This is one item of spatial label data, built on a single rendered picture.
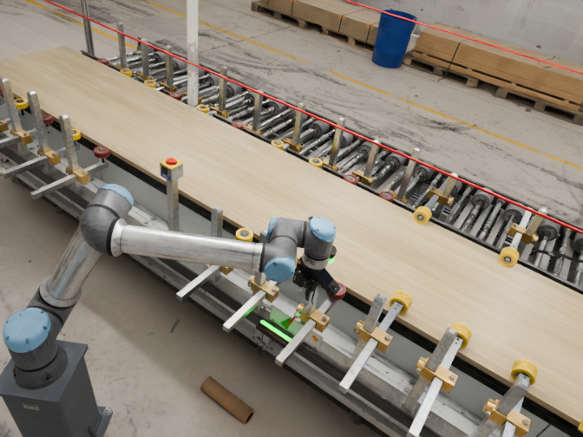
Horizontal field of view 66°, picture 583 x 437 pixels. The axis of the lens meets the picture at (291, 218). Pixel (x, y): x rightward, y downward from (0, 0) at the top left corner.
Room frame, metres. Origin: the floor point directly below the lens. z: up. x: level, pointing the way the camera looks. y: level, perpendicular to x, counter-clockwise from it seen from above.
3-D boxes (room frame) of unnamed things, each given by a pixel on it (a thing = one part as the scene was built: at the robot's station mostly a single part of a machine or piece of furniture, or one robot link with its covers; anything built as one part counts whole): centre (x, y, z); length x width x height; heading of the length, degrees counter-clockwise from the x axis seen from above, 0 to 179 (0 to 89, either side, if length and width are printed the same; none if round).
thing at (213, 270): (1.37, 0.29, 0.82); 0.43 x 0.03 x 0.04; 152
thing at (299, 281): (1.12, -0.10, 1.15); 0.09 x 0.08 x 0.12; 62
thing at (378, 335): (1.06, -0.37, 0.95); 0.13 x 0.06 x 0.05; 62
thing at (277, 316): (1.18, -0.10, 0.75); 0.26 x 0.01 x 0.10; 62
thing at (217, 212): (1.43, 0.31, 0.88); 0.03 x 0.03 x 0.48; 62
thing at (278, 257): (0.97, 0.30, 1.32); 0.68 x 0.12 x 0.12; 93
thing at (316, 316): (1.18, -0.15, 0.85); 0.13 x 0.06 x 0.05; 62
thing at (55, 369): (0.90, 0.86, 0.65); 0.19 x 0.19 x 0.10
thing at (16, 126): (2.13, 1.63, 0.92); 0.03 x 0.03 x 0.48; 62
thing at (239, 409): (1.20, 0.16, 0.04); 0.30 x 0.08 x 0.08; 62
